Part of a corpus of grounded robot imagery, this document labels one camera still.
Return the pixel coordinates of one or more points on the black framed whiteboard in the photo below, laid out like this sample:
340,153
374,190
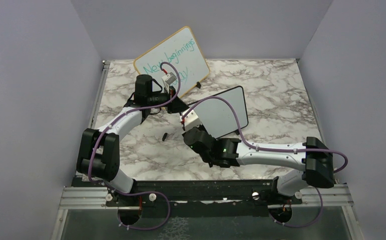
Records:
216,116

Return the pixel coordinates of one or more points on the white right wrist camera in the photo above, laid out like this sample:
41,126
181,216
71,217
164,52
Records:
190,120

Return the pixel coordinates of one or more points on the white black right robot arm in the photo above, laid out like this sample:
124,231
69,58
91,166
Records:
310,162

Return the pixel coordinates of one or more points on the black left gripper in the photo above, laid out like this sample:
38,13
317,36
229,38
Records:
176,106

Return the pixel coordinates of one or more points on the yellow framed whiteboard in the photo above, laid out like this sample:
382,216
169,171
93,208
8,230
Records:
181,50

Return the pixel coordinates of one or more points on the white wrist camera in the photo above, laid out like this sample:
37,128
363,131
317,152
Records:
190,120
167,80

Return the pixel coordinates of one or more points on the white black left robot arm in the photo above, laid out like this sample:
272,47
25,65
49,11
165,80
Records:
99,153

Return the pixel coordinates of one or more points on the black aluminium front base frame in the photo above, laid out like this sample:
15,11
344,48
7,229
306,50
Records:
160,199

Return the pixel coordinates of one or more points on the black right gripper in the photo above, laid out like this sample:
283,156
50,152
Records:
202,127

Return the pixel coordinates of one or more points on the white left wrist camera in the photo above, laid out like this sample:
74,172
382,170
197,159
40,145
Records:
167,80

